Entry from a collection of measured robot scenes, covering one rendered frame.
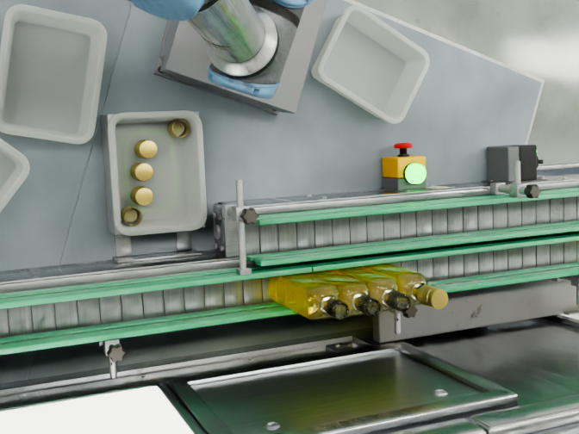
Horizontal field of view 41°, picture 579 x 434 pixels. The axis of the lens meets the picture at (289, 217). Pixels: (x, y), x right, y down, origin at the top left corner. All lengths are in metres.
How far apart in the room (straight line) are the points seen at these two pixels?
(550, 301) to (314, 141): 0.65
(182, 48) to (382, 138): 0.51
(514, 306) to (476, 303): 0.10
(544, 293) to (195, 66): 0.92
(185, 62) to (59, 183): 0.33
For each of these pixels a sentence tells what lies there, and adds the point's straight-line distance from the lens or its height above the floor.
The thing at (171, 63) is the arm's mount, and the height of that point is 0.85.
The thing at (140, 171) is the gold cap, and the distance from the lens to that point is 1.48.
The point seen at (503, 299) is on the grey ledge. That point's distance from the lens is 1.78.
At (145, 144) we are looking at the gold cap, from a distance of 1.48.
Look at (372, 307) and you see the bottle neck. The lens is 1.32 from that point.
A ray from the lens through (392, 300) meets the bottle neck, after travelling 1.33.
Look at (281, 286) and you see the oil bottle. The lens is 1.44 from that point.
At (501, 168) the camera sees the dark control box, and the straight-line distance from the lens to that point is 1.83.
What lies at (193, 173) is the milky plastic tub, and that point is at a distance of 1.51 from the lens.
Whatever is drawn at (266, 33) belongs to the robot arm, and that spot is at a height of 1.11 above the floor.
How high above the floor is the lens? 2.26
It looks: 67 degrees down
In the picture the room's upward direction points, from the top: 103 degrees clockwise
